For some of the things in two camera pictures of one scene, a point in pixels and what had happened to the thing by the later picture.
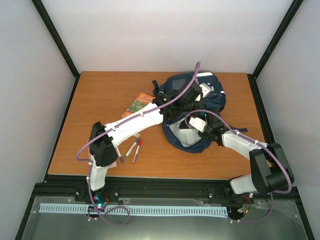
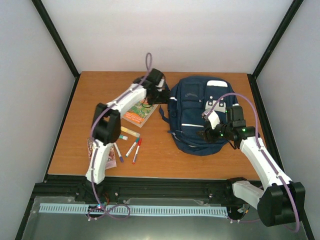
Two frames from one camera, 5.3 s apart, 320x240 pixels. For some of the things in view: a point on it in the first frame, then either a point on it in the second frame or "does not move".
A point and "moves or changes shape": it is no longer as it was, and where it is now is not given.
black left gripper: (201, 106) to (164, 99)
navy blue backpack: (194, 131) moves or changes shape
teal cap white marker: (130, 150) does not move
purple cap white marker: (120, 157) does not move
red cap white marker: (139, 145) does not move
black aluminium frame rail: (218, 189) does not move
